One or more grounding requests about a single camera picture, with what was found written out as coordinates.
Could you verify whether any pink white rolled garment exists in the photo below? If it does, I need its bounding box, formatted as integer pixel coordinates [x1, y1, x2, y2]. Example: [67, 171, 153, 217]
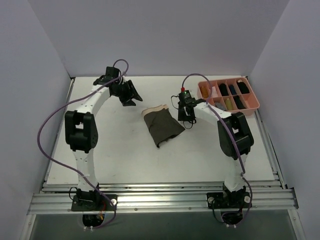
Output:
[211, 86, 219, 98]

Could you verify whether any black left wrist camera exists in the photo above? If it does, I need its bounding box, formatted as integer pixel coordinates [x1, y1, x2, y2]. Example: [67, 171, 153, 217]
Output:
[104, 66, 120, 79]

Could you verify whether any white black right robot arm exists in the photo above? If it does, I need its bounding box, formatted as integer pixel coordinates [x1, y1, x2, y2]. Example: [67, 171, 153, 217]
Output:
[178, 97, 254, 207]

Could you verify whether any black rolled garment lower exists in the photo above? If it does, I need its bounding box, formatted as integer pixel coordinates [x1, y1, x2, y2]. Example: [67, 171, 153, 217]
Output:
[233, 95, 246, 110]

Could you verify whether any dark blue rolled garment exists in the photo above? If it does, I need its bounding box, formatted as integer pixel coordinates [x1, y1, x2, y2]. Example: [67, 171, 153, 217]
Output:
[228, 84, 237, 95]

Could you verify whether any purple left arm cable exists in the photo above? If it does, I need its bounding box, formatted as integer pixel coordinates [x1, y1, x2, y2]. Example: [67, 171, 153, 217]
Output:
[36, 58, 130, 228]

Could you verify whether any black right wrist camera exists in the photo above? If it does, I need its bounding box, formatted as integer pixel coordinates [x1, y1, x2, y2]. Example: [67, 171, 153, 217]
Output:
[178, 90, 196, 104]

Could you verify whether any black white rolled garment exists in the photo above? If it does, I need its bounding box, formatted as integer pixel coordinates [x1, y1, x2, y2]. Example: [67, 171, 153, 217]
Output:
[237, 80, 250, 94]

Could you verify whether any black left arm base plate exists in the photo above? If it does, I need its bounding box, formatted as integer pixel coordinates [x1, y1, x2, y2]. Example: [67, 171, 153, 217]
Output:
[71, 191, 118, 212]

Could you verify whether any pink divided storage box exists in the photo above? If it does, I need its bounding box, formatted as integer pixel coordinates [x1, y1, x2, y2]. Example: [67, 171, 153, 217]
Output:
[197, 77, 260, 116]

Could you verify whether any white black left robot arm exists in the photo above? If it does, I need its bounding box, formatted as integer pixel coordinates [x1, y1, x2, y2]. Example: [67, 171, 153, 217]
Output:
[64, 66, 143, 210]

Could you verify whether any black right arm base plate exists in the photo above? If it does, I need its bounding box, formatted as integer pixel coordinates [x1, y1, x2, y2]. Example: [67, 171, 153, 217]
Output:
[206, 190, 252, 209]

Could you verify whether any brown underwear cream waistband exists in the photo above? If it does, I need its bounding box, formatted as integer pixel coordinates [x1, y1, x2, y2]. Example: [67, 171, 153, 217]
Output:
[141, 104, 185, 149]

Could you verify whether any yellow rolled garment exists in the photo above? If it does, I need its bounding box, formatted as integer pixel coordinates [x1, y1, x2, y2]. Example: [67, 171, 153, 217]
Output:
[224, 98, 234, 111]

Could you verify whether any aluminium frame rail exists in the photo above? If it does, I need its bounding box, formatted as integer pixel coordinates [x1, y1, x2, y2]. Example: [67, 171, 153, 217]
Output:
[28, 180, 299, 215]

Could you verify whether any orange rolled garment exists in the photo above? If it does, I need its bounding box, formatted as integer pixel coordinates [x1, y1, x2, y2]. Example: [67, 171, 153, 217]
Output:
[200, 86, 209, 99]

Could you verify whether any grey patterned rolled garment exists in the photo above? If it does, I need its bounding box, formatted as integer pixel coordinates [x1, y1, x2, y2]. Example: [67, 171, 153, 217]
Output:
[214, 102, 227, 111]

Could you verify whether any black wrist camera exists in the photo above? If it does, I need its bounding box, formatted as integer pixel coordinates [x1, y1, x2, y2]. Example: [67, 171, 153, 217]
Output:
[178, 90, 196, 104]
[104, 66, 120, 79]

